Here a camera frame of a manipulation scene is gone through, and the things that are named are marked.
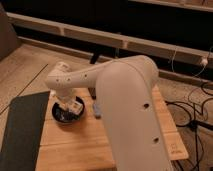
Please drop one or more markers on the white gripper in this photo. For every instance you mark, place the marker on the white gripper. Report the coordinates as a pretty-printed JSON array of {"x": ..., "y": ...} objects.
[{"x": 65, "y": 98}]

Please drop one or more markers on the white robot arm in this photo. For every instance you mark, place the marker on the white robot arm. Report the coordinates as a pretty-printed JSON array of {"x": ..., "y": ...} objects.
[{"x": 124, "y": 97}]

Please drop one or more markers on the black ceramic bowl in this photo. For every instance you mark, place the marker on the black ceramic bowl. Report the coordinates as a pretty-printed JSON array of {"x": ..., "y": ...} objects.
[{"x": 65, "y": 116}]

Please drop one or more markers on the black remote control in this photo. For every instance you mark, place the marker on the black remote control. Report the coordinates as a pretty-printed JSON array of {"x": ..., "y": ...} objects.
[{"x": 92, "y": 93}]

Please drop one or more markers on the blue sponge block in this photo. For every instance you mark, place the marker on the blue sponge block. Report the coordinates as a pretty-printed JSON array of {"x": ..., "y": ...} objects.
[{"x": 97, "y": 112}]

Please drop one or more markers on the dark grey floor mat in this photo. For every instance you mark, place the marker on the dark grey floor mat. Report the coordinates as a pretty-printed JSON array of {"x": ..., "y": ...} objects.
[{"x": 23, "y": 131}]

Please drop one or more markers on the wooden shelf rail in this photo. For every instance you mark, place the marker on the wooden shelf rail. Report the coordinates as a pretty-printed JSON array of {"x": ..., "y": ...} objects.
[{"x": 114, "y": 40}]

